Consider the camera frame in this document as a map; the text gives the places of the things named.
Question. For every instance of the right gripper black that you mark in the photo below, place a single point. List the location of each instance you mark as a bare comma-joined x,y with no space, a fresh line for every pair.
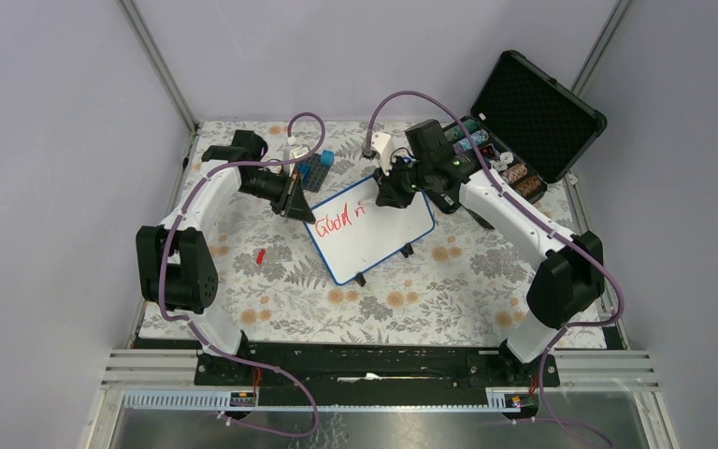
389,195

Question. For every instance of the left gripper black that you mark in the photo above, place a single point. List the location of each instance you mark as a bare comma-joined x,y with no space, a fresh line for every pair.
293,202

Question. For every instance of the blue framed whiteboard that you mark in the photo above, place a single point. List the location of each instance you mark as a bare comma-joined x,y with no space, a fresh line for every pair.
350,238

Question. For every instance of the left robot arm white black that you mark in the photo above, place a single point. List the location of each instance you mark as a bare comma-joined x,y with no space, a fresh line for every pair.
175,265

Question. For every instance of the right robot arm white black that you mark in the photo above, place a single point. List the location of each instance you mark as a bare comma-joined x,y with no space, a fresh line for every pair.
569,268

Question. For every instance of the blue lego brick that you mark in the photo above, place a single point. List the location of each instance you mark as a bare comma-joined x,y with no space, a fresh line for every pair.
304,171

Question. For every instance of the dark grey lego baseplate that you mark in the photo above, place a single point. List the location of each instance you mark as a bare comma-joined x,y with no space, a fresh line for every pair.
318,172

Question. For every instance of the light blue cube block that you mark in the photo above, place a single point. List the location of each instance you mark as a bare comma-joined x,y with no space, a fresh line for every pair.
327,158

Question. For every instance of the black poker chip case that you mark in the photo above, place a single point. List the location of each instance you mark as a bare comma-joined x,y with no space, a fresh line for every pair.
530,128

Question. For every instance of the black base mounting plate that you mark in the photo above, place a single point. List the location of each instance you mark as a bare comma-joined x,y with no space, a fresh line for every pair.
320,366

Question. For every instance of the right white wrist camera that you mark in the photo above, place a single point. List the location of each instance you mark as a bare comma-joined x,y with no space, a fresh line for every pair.
380,146

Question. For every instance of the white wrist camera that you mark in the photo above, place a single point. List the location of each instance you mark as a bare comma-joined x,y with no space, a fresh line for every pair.
380,146
295,153

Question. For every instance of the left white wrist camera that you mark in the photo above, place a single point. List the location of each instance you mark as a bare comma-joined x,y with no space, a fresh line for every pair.
295,153

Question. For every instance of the whiteboard wire stand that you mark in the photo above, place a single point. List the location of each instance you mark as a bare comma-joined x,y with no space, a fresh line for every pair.
406,251

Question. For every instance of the white slotted cable duct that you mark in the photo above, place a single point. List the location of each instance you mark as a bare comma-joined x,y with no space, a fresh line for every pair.
363,399

